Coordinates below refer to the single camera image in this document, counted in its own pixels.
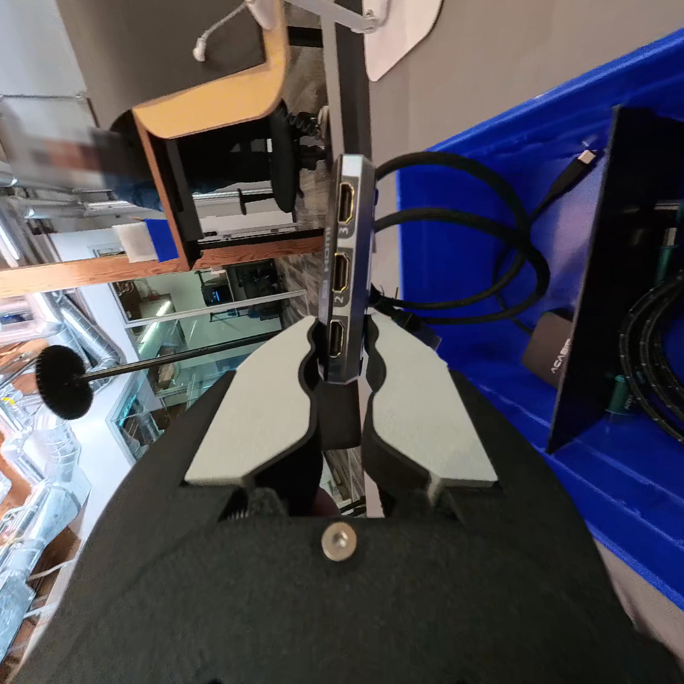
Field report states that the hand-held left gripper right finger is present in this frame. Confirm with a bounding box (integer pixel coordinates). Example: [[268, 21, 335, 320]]
[[363, 312, 499, 516]]

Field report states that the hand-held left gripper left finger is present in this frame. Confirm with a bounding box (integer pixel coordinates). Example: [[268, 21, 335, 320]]
[[184, 315, 321, 514]]

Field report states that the blue plastic bin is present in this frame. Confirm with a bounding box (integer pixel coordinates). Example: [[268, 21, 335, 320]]
[[398, 27, 684, 610]]

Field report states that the black braided usb cable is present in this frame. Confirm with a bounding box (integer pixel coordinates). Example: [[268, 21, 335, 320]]
[[369, 150, 598, 327]]

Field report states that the grey port hub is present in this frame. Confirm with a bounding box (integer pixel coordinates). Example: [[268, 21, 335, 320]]
[[318, 154, 378, 385]]

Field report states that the green plug braided cable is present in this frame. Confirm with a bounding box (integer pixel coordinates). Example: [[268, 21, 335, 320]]
[[609, 227, 684, 445]]

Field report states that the glass partition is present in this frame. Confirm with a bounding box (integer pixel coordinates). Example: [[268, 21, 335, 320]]
[[107, 256, 321, 460]]

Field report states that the grey adapter box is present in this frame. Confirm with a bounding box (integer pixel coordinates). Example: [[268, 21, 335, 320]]
[[523, 309, 575, 387]]

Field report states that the black disc on rod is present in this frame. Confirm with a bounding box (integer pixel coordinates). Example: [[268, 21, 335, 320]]
[[36, 330, 300, 419]]

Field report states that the blue box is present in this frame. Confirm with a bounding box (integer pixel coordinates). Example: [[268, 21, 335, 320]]
[[144, 216, 189, 263]]

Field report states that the brown wooden table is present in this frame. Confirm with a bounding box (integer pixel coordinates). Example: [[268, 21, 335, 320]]
[[0, 115, 335, 299]]

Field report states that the white box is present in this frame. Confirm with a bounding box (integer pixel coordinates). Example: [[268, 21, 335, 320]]
[[112, 222, 147, 263]]

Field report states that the black bin divider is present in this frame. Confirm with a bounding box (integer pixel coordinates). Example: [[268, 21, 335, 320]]
[[545, 104, 684, 455]]

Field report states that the black office chair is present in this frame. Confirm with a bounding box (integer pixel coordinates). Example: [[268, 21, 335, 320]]
[[230, 104, 329, 214]]

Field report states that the grey monitor stand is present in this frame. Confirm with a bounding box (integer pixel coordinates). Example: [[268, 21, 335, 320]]
[[320, 0, 372, 161]]

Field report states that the tan-edged dark panel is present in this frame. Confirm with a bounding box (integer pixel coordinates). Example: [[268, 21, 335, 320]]
[[56, 0, 292, 141]]

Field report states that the silver ventilation duct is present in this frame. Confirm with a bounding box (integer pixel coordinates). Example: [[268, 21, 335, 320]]
[[0, 291, 126, 615]]

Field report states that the white cord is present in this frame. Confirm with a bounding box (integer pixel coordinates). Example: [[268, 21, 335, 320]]
[[192, 5, 252, 61]]

